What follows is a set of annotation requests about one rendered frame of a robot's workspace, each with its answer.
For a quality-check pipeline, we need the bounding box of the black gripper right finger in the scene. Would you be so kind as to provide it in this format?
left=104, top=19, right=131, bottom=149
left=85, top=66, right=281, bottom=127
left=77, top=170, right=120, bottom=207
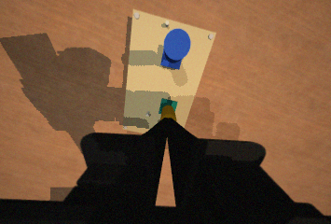
left=167, top=118, right=267, bottom=207

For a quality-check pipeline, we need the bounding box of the tan circuit board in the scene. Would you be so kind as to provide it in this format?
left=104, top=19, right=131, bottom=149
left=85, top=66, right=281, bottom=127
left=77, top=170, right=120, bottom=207
left=122, top=9, right=216, bottom=133

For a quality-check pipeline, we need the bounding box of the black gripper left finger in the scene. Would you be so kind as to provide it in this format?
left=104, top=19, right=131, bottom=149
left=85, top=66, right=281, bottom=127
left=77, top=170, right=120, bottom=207
left=80, top=118, right=168, bottom=205

